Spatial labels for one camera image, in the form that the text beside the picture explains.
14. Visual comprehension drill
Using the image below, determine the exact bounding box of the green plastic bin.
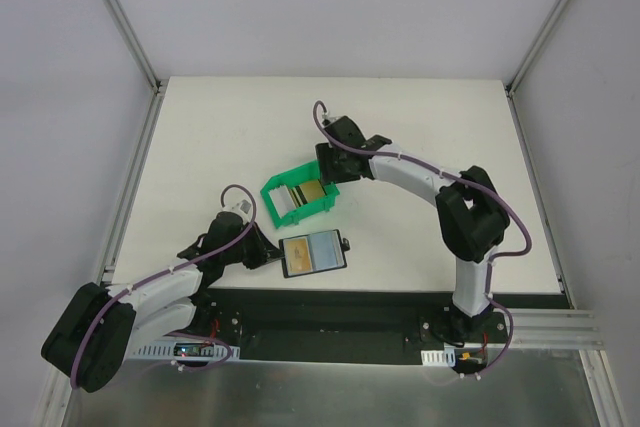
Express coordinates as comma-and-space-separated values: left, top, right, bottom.
260, 161, 340, 229

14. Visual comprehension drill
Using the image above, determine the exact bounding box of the left white cable duct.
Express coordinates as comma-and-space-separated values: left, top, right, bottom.
129, 339, 240, 362

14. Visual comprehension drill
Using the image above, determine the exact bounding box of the right white cable duct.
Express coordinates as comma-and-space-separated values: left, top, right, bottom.
420, 349, 456, 368

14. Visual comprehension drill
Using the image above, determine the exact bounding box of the purple cable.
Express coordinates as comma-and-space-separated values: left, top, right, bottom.
69, 184, 257, 388
312, 100, 532, 387

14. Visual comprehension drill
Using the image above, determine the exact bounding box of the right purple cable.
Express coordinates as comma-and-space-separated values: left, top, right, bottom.
312, 100, 532, 387

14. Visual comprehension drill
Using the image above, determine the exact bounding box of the gold credit card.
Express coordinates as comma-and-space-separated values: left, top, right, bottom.
289, 179, 326, 208
283, 237, 313, 277

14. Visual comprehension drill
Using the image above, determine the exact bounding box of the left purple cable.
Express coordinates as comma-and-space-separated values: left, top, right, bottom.
69, 184, 257, 388

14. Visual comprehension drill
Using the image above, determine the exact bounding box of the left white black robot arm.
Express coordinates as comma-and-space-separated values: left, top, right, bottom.
41, 211, 283, 393

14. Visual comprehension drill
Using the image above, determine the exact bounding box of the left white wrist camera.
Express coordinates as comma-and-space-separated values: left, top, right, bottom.
224, 199, 253, 218

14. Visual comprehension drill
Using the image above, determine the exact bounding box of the white cable duct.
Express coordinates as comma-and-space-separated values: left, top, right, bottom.
420, 349, 456, 368
129, 339, 240, 362

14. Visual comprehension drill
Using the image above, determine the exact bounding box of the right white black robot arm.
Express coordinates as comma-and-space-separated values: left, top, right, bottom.
315, 116, 510, 342

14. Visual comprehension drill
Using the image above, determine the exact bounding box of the black leather card holder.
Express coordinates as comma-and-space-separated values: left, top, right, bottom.
279, 229, 351, 279

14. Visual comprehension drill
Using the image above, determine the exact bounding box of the aluminium frame rail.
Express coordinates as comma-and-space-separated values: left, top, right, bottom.
511, 309, 604, 350

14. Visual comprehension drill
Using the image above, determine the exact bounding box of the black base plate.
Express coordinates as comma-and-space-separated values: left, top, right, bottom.
177, 288, 508, 365

